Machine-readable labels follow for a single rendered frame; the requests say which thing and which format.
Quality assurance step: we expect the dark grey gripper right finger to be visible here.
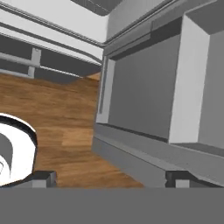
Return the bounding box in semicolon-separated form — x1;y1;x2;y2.
164;170;224;189

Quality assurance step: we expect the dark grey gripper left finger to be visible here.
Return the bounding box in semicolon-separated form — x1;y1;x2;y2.
4;170;58;189

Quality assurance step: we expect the grey fridge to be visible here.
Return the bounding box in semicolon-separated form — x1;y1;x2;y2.
92;0;224;189

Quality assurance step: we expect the white and black round object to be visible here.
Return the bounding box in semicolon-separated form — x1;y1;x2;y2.
0;113;39;187

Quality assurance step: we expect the white and grey cupboard run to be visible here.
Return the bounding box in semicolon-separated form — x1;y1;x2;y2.
0;0;123;86

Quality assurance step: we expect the grey bar handle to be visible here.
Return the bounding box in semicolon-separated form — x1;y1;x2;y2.
0;47;102;80

